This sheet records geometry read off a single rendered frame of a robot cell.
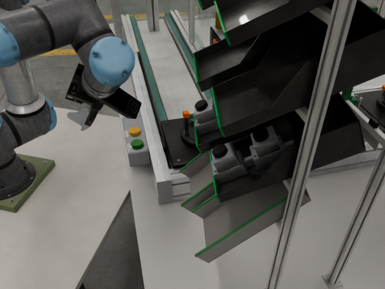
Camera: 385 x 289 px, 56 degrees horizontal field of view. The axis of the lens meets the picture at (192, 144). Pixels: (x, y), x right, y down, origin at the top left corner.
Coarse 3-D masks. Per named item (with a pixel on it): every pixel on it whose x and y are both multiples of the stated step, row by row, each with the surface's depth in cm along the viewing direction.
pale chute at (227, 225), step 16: (256, 192) 83; (272, 192) 80; (288, 192) 76; (304, 192) 73; (208, 208) 90; (224, 208) 89; (240, 208) 85; (256, 208) 81; (272, 208) 72; (208, 224) 90; (224, 224) 86; (240, 224) 82; (256, 224) 75; (208, 240) 87; (224, 240) 78; (240, 240) 78; (208, 256) 81
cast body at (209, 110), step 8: (200, 104) 82; (208, 104) 83; (200, 112) 82; (208, 112) 82; (200, 120) 83; (208, 120) 83; (216, 120) 83; (200, 128) 85; (208, 128) 85; (216, 128) 85
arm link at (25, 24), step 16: (0, 16) 55; (16, 16) 56; (32, 16) 57; (0, 32) 53; (16, 32) 55; (32, 32) 56; (48, 32) 58; (0, 48) 54; (16, 48) 55; (32, 48) 57; (48, 48) 60; (0, 64) 55
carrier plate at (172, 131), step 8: (168, 120) 129; (176, 120) 129; (168, 128) 125; (176, 128) 125; (168, 136) 122; (176, 136) 122; (168, 144) 119; (176, 144) 119; (184, 144) 119; (168, 152) 118; (176, 152) 116; (184, 152) 116; (192, 152) 116; (176, 160) 113; (184, 160) 113
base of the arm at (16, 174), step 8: (16, 160) 115; (0, 168) 110; (8, 168) 112; (16, 168) 114; (24, 168) 120; (0, 176) 111; (8, 176) 112; (16, 176) 114; (24, 176) 117; (0, 184) 113; (8, 184) 113; (16, 184) 114; (0, 192) 113; (8, 192) 114
